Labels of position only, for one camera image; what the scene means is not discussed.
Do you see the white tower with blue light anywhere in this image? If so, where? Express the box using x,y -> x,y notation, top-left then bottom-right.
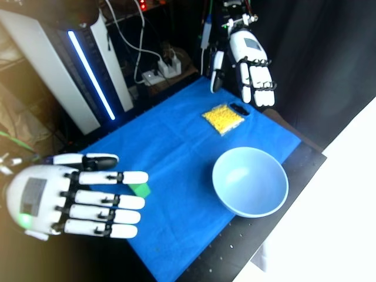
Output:
0,8 -> 135,136

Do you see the light blue bowl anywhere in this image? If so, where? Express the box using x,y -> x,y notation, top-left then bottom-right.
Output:
211,146 -> 290,219

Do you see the white adapter with blue plug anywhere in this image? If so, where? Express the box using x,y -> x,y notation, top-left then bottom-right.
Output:
200,14 -> 213,49

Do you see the bag of yellow beads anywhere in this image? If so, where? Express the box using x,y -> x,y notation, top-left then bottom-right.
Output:
201,102 -> 246,136

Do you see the green block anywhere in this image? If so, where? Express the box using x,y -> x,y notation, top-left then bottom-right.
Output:
129,182 -> 152,198

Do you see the white power strip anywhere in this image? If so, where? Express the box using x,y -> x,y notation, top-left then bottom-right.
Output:
142,55 -> 183,86

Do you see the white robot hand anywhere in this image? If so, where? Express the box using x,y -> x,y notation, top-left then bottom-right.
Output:
4,152 -> 150,241
210,28 -> 277,108

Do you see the blue table cloth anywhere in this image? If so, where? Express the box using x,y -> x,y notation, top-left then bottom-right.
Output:
79,76 -> 303,282

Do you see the white cable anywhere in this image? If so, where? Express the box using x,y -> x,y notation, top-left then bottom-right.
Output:
133,0 -> 146,85

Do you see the dark curtain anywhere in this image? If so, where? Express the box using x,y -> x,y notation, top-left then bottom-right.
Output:
258,0 -> 376,147

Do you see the small black oblong object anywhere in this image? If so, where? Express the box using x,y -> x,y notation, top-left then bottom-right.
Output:
229,102 -> 251,118

